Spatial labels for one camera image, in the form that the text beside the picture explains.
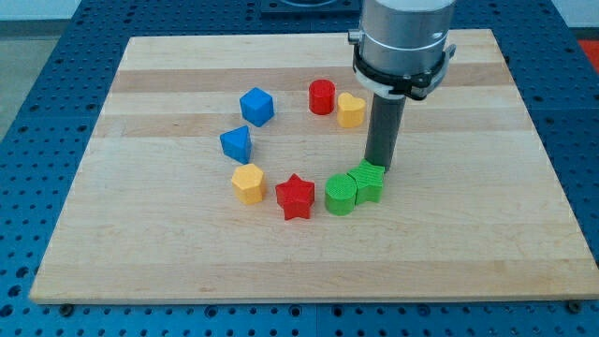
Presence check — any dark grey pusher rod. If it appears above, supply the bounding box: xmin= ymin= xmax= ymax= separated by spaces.
xmin=364 ymin=95 xmax=406 ymax=170

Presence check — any green star block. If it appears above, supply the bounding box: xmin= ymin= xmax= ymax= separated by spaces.
xmin=347 ymin=159 xmax=386 ymax=205

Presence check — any green cylinder block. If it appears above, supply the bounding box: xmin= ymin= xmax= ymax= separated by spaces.
xmin=325 ymin=173 xmax=358 ymax=216

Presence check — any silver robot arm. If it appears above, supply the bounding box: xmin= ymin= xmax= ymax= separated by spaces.
xmin=347 ymin=0 xmax=456 ymax=169

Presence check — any red star block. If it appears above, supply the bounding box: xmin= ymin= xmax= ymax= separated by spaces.
xmin=275 ymin=173 xmax=315 ymax=220

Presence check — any yellow heart block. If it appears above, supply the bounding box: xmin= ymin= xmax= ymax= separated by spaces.
xmin=337 ymin=93 xmax=366 ymax=128

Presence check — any red cylinder block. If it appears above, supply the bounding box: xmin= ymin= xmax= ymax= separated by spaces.
xmin=309 ymin=79 xmax=336 ymax=115

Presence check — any blue cube block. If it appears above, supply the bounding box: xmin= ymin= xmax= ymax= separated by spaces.
xmin=240 ymin=87 xmax=274 ymax=127

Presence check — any blue triangle block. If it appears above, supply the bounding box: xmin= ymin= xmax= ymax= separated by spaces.
xmin=219 ymin=125 xmax=252 ymax=164

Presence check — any yellow hexagon block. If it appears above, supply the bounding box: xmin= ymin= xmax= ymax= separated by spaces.
xmin=231 ymin=164 xmax=267 ymax=205

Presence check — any wooden board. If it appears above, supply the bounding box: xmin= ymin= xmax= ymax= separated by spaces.
xmin=30 ymin=29 xmax=598 ymax=304

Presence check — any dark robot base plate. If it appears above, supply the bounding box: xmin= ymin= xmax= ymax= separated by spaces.
xmin=258 ymin=0 xmax=362 ymax=17

